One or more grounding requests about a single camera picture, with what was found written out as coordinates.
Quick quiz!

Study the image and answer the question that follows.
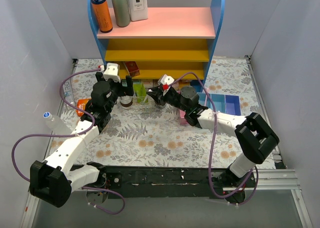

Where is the dark blue cup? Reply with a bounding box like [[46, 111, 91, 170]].
[[154, 100, 167, 109]]

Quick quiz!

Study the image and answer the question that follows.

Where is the clear cup brown base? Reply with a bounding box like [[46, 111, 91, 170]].
[[119, 95, 133, 110]]

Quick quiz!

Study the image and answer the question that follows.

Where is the green toothpaste tube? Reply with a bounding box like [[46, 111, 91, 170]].
[[141, 85, 149, 104], [133, 83, 143, 104]]

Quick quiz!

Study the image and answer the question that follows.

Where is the clear textured glass tray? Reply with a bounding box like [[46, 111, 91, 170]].
[[112, 96, 179, 120]]

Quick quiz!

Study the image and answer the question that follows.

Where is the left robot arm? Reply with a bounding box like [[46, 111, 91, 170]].
[[29, 72, 134, 208]]

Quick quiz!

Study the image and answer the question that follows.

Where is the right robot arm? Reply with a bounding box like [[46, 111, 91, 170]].
[[147, 85, 280, 187]]

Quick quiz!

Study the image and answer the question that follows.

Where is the yellow soap box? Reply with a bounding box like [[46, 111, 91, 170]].
[[178, 79, 192, 90]]

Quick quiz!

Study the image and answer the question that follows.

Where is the pink drawer box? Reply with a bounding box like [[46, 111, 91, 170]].
[[179, 110, 188, 125]]

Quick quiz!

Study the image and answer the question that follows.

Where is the orange soap box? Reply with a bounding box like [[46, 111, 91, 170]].
[[141, 79, 154, 89]]

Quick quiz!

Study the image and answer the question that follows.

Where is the red small box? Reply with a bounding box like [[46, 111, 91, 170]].
[[123, 61, 140, 77]]

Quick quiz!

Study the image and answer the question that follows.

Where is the light blue drawer box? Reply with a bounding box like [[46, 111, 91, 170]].
[[197, 92, 212, 109]]

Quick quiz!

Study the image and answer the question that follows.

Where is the orange razor package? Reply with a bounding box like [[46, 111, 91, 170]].
[[76, 98, 91, 117]]

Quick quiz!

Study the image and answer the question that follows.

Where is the blue wooden shelf unit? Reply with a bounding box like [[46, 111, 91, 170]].
[[87, 0, 225, 91]]

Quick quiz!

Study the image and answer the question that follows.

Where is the purple blue drawer box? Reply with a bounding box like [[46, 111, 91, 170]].
[[225, 95, 241, 116]]

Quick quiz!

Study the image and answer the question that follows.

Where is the clear water bottle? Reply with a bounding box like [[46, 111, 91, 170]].
[[43, 111, 72, 135]]

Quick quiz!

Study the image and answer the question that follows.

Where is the orange spray bottle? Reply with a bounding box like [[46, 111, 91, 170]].
[[90, 0, 113, 33]]

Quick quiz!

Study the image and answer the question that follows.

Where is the grey green bottle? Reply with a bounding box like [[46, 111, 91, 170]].
[[111, 0, 131, 27]]

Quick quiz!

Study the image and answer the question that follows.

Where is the white labelled bottle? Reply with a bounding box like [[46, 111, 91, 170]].
[[128, 0, 148, 22]]

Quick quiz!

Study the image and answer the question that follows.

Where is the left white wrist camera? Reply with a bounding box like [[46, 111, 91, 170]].
[[99, 62, 121, 83]]

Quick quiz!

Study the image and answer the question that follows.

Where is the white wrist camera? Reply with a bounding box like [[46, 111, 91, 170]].
[[157, 74, 175, 96], [99, 62, 121, 83]]

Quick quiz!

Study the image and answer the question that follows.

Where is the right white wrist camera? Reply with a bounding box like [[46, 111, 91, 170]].
[[157, 74, 175, 96]]

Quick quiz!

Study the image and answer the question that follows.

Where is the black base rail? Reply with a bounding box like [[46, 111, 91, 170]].
[[77, 164, 251, 199]]

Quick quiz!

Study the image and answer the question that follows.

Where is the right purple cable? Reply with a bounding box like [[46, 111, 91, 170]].
[[164, 71, 259, 206]]

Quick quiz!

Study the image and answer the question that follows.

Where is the purple cable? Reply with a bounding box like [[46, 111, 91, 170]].
[[164, 71, 259, 206], [11, 66, 126, 215]]

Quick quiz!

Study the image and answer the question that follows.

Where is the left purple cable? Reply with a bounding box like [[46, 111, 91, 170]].
[[11, 66, 126, 215]]

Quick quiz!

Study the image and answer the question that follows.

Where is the aluminium frame rail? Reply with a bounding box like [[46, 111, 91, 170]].
[[222, 169, 314, 228]]

